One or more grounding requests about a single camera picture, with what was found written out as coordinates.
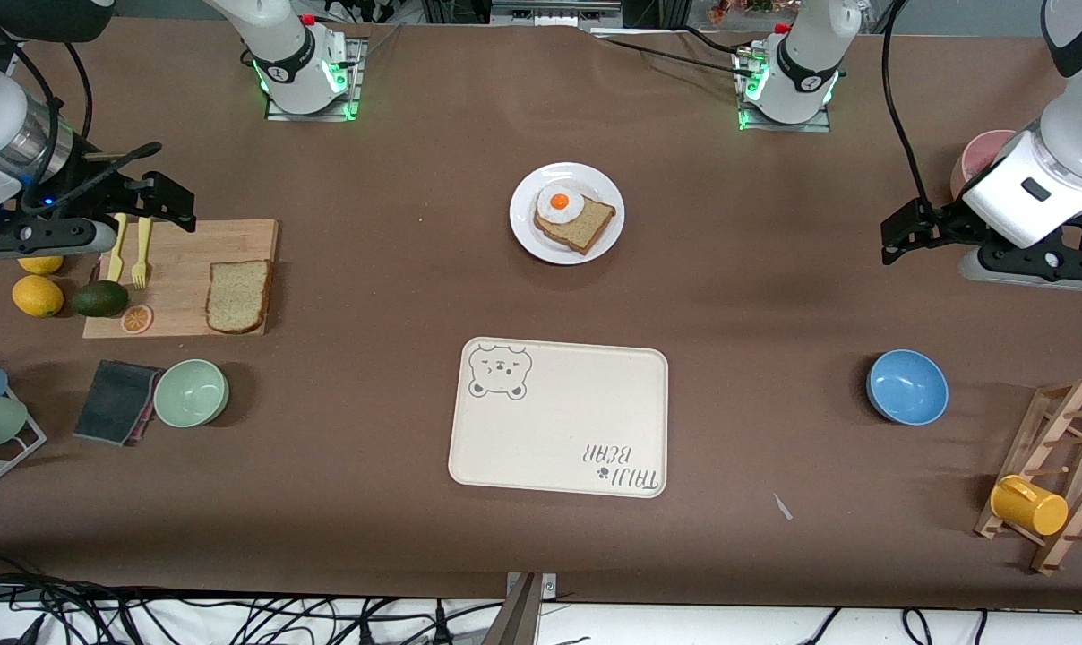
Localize brown bread slice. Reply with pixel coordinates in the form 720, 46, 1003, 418
532, 193, 617, 257
205, 259, 274, 336

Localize white round plate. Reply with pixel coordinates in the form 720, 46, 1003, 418
509, 161, 626, 266

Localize toy fried egg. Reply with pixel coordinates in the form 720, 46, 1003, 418
536, 184, 587, 227

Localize wooden cutting board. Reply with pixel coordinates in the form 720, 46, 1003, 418
82, 219, 279, 340

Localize yellow plastic knife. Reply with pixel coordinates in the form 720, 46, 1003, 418
105, 212, 128, 283

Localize yellow plastic fork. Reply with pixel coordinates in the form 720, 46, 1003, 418
131, 215, 152, 290

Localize pink bowl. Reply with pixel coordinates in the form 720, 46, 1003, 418
949, 130, 1021, 202

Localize dark green avocado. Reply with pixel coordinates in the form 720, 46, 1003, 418
70, 279, 131, 318

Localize blue bowl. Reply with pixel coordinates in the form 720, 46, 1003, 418
866, 348, 949, 426

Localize pale green bowl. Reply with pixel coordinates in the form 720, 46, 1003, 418
153, 358, 230, 428

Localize dark grey sponge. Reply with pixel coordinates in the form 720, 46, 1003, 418
73, 359, 164, 447

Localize yellow plastic mug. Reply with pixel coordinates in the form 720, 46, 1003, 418
990, 474, 1069, 537

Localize wooden peg drying rack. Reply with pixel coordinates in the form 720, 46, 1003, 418
973, 378, 1082, 576

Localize cream bear print tray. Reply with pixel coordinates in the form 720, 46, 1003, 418
448, 337, 669, 499

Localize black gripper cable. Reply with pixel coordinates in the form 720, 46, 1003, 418
880, 0, 936, 216
0, 13, 94, 216

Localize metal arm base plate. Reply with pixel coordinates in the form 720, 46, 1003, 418
265, 38, 368, 123
734, 49, 833, 133

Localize white wire cup rack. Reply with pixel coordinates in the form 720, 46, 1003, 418
0, 351, 47, 495

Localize black table cable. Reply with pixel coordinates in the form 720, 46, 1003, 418
595, 34, 757, 80

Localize silver aluminium frame piece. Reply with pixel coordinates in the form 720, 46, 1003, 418
492, 0, 623, 28

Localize tangled black floor cables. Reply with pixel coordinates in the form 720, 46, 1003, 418
0, 573, 506, 645

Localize silver metal bracket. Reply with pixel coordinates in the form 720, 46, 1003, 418
505, 572, 558, 599

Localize grey metal camera pole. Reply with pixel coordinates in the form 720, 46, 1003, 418
496, 573, 542, 645

